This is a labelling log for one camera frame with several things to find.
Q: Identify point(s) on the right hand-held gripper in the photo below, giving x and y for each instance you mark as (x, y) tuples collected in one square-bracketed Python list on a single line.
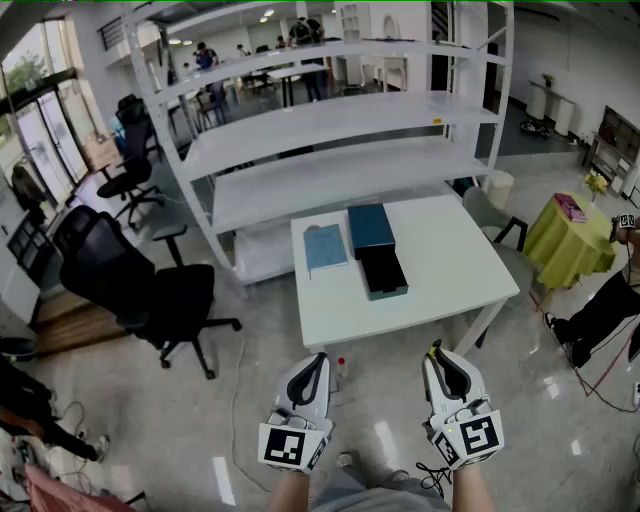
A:
[(472, 400)]

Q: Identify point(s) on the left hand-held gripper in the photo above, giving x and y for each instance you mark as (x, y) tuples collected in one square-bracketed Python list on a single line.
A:
[(305, 430)]

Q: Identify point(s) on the dark teal sliding box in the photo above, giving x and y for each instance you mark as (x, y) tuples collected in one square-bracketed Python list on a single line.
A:
[(371, 230)]

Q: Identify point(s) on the person's left forearm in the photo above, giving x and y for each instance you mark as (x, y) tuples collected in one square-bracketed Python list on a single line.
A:
[(290, 492)]

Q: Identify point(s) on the person's right forearm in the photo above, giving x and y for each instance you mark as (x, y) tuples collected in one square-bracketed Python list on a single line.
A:
[(472, 490)]

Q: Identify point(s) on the person's left shoe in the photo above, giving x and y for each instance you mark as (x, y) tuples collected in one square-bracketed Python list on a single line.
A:
[(346, 458)]

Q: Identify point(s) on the person's shoe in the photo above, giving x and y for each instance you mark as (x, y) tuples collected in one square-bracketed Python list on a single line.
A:
[(346, 458), (400, 475)]

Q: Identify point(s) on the clear bottle with red cap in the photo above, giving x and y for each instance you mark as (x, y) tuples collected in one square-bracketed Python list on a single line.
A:
[(341, 370)]

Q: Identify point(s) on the person's grey trousers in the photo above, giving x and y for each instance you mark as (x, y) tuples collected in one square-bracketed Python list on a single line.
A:
[(370, 497)]

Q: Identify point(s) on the person's right shoe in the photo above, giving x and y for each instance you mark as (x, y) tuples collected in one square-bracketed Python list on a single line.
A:
[(400, 475)]

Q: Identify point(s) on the round table with green cloth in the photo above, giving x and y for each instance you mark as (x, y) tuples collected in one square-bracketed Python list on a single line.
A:
[(565, 245)]

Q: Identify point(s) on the blue notebook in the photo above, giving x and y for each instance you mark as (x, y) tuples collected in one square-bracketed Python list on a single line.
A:
[(324, 249)]

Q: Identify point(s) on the grey-green armchair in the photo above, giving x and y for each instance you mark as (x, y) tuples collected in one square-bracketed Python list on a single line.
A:
[(487, 215)]

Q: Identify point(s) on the white trash bin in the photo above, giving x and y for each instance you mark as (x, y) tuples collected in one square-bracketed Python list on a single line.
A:
[(497, 187)]

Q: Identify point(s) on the pink book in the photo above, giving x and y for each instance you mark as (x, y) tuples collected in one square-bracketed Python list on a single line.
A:
[(570, 206)]

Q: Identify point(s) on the white power strip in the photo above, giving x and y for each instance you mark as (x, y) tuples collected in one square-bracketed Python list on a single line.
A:
[(82, 433)]

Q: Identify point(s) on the large black office chair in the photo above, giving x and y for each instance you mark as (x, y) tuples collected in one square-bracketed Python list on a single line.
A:
[(125, 280)]

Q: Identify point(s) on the yellow flowers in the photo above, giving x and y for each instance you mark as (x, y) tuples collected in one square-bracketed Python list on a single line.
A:
[(596, 182)]

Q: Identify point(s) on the pink cloth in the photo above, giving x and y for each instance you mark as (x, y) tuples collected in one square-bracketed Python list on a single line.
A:
[(60, 492)]

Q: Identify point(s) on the wooden platform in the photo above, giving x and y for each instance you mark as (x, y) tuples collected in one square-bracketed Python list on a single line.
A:
[(75, 325)]

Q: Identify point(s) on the white metal shelving rack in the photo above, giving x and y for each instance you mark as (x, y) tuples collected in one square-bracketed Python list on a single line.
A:
[(330, 175)]

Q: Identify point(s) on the wooden shelf unit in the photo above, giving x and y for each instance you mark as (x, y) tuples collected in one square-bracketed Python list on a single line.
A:
[(612, 150)]

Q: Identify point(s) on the small black office chair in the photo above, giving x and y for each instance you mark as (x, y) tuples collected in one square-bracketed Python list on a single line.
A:
[(130, 175)]

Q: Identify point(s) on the black cube shelf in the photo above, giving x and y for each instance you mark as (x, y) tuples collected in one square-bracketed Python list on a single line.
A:
[(25, 242)]

